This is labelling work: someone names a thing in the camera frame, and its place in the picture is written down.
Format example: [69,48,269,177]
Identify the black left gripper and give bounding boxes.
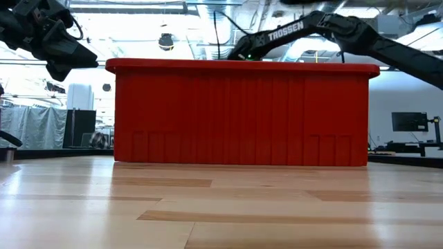
[0,0,100,82]

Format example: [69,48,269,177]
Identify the red plastic bin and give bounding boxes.
[105,57,381,167]

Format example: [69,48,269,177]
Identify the white rounded appliance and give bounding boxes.
[66,82,95,111]

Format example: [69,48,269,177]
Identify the black cabinet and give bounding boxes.
[63,109,97,149]

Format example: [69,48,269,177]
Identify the grey tarp curtain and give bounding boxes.
[0,106,69,150]

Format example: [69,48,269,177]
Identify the dark striped object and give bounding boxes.
[82,131,114,149]

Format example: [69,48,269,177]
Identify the black monitor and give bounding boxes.
[391,111,429,133]

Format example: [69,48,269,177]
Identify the black desk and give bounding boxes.
[368,138,443,158]

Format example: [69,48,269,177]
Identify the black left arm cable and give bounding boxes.
[70,15,84,41]

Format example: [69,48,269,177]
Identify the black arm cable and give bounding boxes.
[213,10,251,60]
[70,15,84,41]

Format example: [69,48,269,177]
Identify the black aluminium frame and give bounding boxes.
[15,148,115,161]
[368,154,443,169]

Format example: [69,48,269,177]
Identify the thick black cable loop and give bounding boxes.
[0,130,24,148]

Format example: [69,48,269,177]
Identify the dark dome camera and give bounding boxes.
[159,33,174,52]

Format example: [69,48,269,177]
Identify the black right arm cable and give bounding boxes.
[213,10,251,60]

